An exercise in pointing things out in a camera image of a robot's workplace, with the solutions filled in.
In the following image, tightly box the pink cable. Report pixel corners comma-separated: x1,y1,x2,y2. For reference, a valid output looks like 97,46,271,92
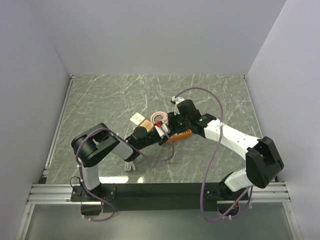
150,111,169,126

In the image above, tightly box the white square smart plug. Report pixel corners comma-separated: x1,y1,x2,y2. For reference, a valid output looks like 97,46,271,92
129,112,146,126

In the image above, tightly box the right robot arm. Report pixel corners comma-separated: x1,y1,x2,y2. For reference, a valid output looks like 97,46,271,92
168,97,284,200

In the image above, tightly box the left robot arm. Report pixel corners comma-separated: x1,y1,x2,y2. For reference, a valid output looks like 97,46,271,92
71,121,171,201

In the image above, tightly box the orange power strip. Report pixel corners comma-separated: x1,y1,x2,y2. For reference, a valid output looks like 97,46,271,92
160,129,192,145

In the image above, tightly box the black base bar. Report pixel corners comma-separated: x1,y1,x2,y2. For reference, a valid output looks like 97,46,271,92
69,182,251,215

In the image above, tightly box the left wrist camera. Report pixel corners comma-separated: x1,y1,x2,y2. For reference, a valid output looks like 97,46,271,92
154,121,171,139

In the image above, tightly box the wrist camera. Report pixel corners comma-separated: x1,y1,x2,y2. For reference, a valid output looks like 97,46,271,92
170,96,185,115
154,121,171,139

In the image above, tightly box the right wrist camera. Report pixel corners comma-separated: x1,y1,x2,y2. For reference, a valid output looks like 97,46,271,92
170,96,185,115

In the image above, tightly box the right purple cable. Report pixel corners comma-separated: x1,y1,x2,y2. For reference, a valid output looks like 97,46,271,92
173,86,253,223

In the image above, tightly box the white power strip cable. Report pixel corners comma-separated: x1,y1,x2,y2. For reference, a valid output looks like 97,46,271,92
123,161,137,173

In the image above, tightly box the aluminium rail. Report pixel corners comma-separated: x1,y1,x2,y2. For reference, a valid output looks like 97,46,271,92
27,182,76,205

